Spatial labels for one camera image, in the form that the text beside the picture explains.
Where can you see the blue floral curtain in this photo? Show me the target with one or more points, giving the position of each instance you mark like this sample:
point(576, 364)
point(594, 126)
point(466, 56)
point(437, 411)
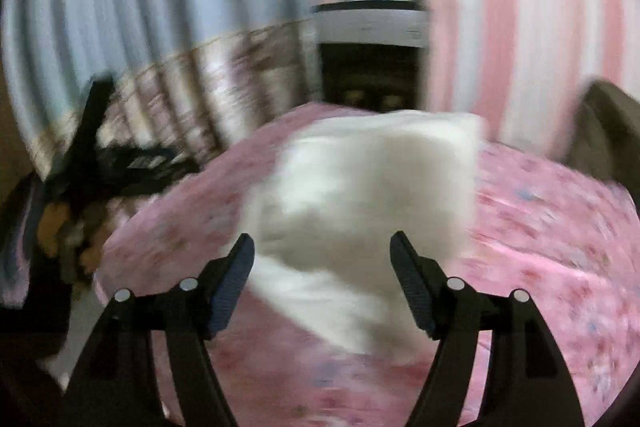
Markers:
point(199, 75)

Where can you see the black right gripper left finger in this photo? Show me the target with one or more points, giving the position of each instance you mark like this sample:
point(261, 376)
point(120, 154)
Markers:
point(114, 380)

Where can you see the brown plush covered furniture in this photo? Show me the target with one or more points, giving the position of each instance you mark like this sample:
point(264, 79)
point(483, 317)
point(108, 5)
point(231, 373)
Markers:
point(605, 142)

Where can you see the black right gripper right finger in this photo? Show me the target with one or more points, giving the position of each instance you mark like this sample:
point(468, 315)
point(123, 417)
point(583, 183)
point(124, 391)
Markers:
point(527, 381)

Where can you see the person left hand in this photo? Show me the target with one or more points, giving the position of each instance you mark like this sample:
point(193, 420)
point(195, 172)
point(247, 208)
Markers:
point(78, 244)

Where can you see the silver black water dispenser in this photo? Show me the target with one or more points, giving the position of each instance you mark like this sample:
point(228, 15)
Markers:
point(371, 53)

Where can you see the white fleece sweater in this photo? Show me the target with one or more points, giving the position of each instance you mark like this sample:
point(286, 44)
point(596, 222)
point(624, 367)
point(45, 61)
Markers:
point(323, 219)

